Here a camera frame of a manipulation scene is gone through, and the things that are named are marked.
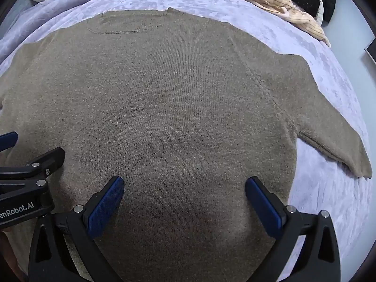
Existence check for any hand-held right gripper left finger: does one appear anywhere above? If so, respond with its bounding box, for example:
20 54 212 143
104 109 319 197
28 176 125 282

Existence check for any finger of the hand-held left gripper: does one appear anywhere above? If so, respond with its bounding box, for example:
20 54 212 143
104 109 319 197
0 131 19 153
0 147 66 196

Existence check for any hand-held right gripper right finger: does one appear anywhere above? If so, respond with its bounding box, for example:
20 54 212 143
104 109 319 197
245 176 341 282

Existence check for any brown knit sweater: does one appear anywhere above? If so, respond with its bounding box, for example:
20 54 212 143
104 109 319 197
0 7 373 282

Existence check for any lavender plush blanket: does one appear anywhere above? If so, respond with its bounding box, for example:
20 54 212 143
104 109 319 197
0 0 371 282

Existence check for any grey quilted bedding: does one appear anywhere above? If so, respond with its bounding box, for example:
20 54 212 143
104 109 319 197
4 0 37 36

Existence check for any white bag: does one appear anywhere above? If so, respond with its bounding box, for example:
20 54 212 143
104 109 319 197
305 0 324 24

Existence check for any black glitter bag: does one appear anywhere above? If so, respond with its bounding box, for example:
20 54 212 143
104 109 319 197
286 0 321 17

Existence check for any wall television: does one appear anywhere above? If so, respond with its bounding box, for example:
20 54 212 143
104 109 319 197
364 37 376 62

